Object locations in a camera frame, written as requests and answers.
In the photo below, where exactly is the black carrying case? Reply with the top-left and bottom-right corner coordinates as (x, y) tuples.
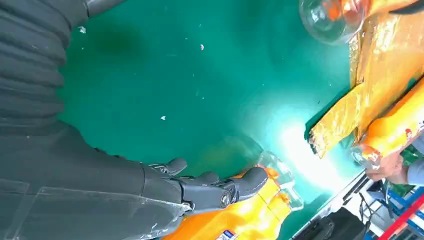
(293, 206), (369, 240)

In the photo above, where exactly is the person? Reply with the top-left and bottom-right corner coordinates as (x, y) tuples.
(365, 132), (424, 186)

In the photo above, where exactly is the green table mat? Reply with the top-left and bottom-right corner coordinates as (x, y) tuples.
(56, 0), (365, 240)

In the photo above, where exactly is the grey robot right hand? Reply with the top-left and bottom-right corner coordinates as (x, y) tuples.
(0, 120), (269, 240)

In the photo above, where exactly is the blue and red rack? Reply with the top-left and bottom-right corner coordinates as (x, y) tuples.
(364, 180), (424, 240)

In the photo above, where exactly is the yellow plastic sheet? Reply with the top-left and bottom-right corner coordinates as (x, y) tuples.
(308, 0), (424, 160)

